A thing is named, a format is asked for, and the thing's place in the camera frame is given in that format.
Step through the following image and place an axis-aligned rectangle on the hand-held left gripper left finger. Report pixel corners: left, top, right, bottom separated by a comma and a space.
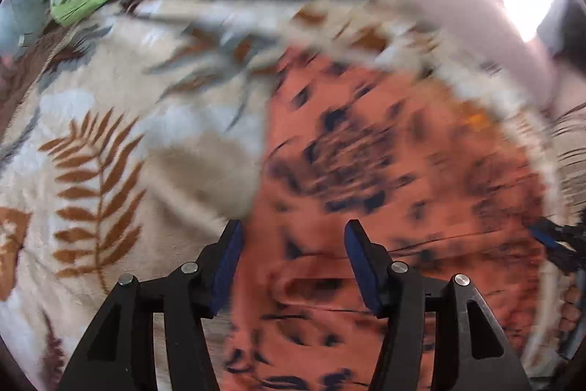
59, 219, 245, 391

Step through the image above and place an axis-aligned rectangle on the beige leaf print blanket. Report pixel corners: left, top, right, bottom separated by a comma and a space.
0, 0, 566, 391

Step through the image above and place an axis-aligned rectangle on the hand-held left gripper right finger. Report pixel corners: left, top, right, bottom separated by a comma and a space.
344, 219, 532, 391

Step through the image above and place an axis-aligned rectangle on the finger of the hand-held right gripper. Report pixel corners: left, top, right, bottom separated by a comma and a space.
530, 217, 586, 273

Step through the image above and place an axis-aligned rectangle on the orange floral garment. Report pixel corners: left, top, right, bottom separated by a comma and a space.
223, 45, 552, 391

